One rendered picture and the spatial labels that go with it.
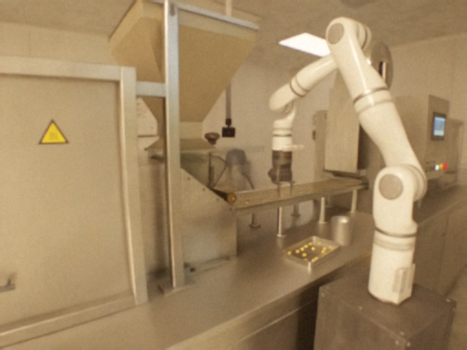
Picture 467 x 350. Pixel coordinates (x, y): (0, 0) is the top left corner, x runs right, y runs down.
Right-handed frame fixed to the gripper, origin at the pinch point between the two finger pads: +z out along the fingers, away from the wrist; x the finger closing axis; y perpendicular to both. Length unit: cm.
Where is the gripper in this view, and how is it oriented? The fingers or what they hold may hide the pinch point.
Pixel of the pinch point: (285, 198)
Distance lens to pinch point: 101.9
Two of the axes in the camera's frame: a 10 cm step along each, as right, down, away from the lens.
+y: -4.7, -1.3, 8.7
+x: -8.8, 0.7, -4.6
